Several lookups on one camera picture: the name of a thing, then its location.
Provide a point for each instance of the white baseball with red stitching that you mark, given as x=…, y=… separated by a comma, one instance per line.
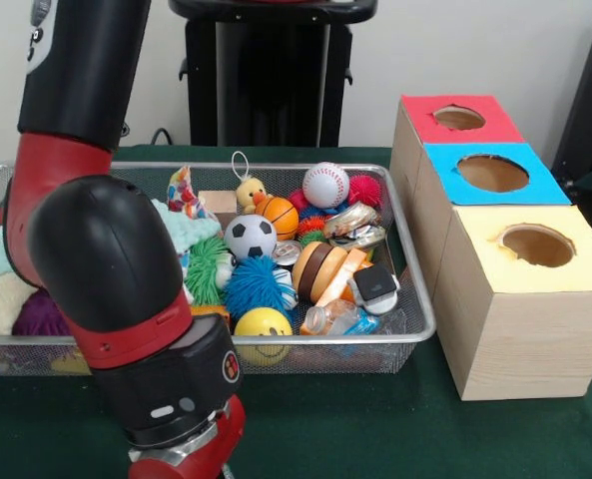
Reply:
x=325, y=183

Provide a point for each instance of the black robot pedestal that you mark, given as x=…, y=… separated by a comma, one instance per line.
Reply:
x=265, y=90

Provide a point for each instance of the green fuzzy puffer ball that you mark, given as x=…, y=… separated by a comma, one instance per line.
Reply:
x=205, y=269

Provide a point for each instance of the mint green knitted cloth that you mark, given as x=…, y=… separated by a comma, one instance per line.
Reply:
x=195, y=229

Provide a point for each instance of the wooden box with three holes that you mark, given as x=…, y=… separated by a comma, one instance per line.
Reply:
x=525, y=339

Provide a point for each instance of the small orange basketball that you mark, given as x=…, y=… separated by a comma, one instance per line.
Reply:
x=280, y=217

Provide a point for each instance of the toy hamburger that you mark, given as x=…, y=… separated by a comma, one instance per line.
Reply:
x=318, y=272

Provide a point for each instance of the yellow smiley ball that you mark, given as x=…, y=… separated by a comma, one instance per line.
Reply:
x=263, y=327

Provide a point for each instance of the yellow duck plush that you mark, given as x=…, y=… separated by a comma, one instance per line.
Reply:
x=250, y=192

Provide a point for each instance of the purple spiky ball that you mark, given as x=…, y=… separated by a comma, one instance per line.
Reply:
x=38, y=319

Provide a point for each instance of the small wooden cube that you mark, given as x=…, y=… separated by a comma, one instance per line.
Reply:
x=218, y=202

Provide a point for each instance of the blue fuzzy puffer ball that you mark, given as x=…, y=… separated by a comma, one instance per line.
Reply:
x=255, y=287

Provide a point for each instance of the black and white soccer ball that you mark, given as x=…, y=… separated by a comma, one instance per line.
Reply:
x=250, y=237

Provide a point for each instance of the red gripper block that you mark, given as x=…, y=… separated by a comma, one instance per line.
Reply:
x=210, y=444

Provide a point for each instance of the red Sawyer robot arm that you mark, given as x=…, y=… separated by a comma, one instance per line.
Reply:
x=101, y=249

